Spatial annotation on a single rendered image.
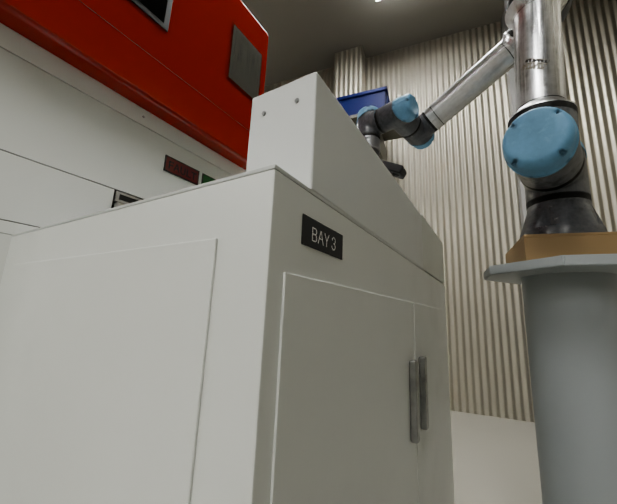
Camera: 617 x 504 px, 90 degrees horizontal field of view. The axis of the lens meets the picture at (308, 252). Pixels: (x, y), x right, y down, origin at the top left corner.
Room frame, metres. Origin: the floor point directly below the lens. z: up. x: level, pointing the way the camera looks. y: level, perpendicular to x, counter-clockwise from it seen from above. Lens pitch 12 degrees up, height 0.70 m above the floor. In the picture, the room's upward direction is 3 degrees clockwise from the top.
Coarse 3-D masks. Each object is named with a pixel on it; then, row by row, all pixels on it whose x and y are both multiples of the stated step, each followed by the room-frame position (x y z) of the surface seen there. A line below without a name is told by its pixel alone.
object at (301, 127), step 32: (288, 96) 0.31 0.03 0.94; (320, 96) 0.30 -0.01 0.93; (256, 128) 0.34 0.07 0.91; (288, 128) 0.31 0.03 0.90; (320, 128) 0.30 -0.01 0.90; (352, 128) 0.38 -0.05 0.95; (256, 160) 0.33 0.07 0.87; (288, 160) 0.31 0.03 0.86; (320, 160) 0.31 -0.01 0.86; (352, 160) 0.38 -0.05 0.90; (320, 192) 0.31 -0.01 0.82; (352, 192) 0.38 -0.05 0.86; (384, 192) 0.49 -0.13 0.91; (384, 224) 0.49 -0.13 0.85; (416, 224) 0.70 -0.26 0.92; (416, 256) 0.69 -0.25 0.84
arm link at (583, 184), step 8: (584, 152) 0.62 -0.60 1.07; (584, 160) 0.58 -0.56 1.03; (584, 168) 0.59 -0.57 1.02; (576, 176) 0.59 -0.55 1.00; (584, 176) 0.61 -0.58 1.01; (568, 184) 0.60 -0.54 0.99; (576, 184) 0.61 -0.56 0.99; (584, 184) 0.61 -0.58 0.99; (528, 192) 0.67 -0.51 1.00; (536, 192) 0.65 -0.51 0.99; (544, 192) 0.63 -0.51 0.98; (552, 192) 0.62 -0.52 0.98; (528, 200) 0.67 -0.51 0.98
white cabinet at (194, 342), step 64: (192, 192) 0.30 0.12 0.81; (256, 192) 0.25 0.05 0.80; (64, 256) 0.44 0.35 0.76; (128, 256) 0.34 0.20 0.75; (192, 256) 0.29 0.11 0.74; (256, 256) 0.25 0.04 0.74; (320, 256) 0.31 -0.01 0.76; (384, 256) 0.49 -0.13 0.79; (0, 320) 0.55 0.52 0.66; (64, 320) 0.41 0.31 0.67; (128, 320) 0.33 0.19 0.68; (192, 320) 0.28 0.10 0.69; (256, 320) 0.25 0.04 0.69; (320, 320) 0.31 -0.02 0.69; (384, 320) 0.48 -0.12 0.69; (0, 384) 0.50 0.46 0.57; (64, 384) 0.39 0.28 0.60; (128, 384) 0.32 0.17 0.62; (192, 384) 0.28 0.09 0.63; (256, 384) 0.24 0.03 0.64; (320, 384) 0.31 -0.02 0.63; (384, 384) 0.48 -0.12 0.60; (448, 384) 1.02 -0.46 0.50; (0, 448) 0.47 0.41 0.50; (64, 448) 0.38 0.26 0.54; (128, 448) 0.32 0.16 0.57; (192, 448) 0.27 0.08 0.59; (256, 448) 0.24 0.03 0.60; (320, 448) 0.32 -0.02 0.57; (384, 448) 0.48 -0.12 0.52; (448, 448) 0.98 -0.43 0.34
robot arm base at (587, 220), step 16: (560, 192) 0.61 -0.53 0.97; (576, 192) 0.61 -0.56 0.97; (528, 208) 0.68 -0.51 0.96; (544, 208) 0.63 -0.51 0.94; (560, 208) 0.61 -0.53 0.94; (576, 208) 0.60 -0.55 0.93; (592, 208) 0.61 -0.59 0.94; (528, 224) 0.66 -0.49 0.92; (544, 224) 0.63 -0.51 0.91; (560, 224) 0.60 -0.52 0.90; (576, 224) 0.59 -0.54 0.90; (592, 224) 0.59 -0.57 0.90
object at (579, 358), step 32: (576, 256) 0.53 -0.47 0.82; (608, 256) 0.51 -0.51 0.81; (544, 288) 0.63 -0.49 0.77; (576, 288) 0.59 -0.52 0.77; (608, 288) 0.58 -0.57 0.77; (544, 320) 0.64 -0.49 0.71; (576, 320) 0.60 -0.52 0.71; (608, 320) 0.58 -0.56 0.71; (544, 352) 0.64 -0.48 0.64; (576, 352) 0.60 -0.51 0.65; (608, 352) 0.58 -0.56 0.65; (544, 384) 0.65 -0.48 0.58; (576, 384) 0.60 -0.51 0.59; (608, 384) 0.58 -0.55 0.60; (544, 416) 0.66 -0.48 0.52; (576, 416) 0.61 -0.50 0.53; (608, 416) 0.58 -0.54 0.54; (544, 448) 0.67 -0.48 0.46; (576, 448) 0.61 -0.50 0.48; (608, 448) 0.59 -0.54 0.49; (544, 480) 0.68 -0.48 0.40; (576, 480) 0.62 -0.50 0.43; (608, 480) 0.59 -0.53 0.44
